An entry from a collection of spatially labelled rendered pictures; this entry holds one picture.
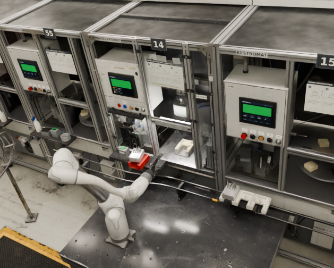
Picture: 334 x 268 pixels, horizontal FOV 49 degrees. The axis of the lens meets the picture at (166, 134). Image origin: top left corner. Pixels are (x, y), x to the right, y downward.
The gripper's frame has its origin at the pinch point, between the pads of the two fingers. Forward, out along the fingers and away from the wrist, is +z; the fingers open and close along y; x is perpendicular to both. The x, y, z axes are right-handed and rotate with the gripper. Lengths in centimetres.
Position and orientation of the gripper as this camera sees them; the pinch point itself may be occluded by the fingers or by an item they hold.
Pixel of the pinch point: (161, 159)
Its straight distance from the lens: 295.2
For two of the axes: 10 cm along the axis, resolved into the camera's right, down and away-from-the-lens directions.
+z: 4.8, -5.7, 6.7
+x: -8.7, -2.0, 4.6
